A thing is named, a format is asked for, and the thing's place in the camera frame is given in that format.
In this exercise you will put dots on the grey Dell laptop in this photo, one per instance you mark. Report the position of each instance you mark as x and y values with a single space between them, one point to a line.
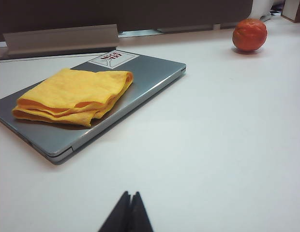
145 72

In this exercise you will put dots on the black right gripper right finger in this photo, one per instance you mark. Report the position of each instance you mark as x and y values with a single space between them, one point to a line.
140 215

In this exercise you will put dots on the white rounded container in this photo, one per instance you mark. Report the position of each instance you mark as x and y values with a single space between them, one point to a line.
260 7

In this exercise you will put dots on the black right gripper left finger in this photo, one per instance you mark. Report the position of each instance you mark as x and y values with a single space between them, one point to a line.
117 215

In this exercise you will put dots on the orange round fruit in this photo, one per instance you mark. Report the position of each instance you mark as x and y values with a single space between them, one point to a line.
249 35

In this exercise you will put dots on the brown fabric desk divider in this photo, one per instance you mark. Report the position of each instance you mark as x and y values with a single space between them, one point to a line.
67 14

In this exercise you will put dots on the white and brown box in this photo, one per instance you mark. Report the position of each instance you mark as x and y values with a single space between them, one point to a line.
292 12

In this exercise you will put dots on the yellow rag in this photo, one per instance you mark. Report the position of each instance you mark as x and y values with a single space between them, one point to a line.
67 89

